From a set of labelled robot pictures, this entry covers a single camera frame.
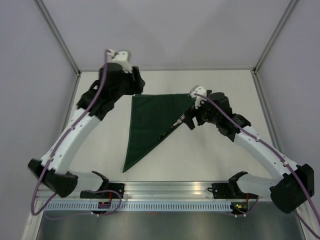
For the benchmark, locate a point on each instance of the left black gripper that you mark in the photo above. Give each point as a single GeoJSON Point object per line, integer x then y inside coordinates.
{"type": "Point", "coordinates": [138, 85]}

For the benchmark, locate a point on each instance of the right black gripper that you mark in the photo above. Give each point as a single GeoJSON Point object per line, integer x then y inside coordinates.
{"type": "Point", "coordinates": [192, 112]}

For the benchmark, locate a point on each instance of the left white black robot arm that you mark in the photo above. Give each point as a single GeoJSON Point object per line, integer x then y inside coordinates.
{"type": "Point", "coordinates": [53, 168]}

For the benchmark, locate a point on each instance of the aluminium frame post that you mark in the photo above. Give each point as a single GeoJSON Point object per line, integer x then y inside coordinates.
{"type": "Point", "coordinates": [275, 34]}
{"type": "Point", "coordinates": [42, 8]}

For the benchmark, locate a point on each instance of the left aluminium frame post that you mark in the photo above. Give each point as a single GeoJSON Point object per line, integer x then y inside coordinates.
{"type": "Point", "coordinates": [42, 8]}

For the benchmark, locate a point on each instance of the right aluminium frame post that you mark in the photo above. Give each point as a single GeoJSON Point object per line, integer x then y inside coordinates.
{"type": "Point", "coordinates": [275, 34]}

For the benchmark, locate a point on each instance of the aluminium mounting rail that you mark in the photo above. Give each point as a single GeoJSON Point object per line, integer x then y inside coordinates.
{"type": "Point", "coordinates": [158, 191]}

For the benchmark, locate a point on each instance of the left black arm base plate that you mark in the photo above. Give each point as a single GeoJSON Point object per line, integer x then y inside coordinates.
{"type": "Point", "coordinates": [106, 191]}

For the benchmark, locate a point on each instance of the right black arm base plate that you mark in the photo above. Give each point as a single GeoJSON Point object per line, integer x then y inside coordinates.
{"type": "Point", "coordinates": [222, 191]}

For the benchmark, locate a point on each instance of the dark green cloth napkin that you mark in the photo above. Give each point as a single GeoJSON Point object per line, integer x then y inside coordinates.
{"type": "Point", "coordinates": [151, 115]}

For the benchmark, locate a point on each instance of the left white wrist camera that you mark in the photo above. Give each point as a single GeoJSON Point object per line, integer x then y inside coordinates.
{"type": "Point", "coordinates": [121, 57]}

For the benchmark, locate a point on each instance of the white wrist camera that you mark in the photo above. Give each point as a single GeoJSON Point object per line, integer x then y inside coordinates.
{"type": "Point", "coordinates": [121, 57]}
{"type": "Point", "coordinates": [199, 94]}

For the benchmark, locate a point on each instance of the white slotted cable duct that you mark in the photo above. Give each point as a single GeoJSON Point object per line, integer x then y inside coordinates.
{"type": "Point", "coordinates": [151, 206]}

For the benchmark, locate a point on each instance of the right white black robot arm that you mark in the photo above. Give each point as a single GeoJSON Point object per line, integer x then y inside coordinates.
{"type": "Point", "coordinates": [290, 184]}

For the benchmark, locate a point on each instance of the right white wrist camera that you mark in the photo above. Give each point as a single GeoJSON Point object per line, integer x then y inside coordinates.
{"type": "Point", "coordinates": [199, 94]}

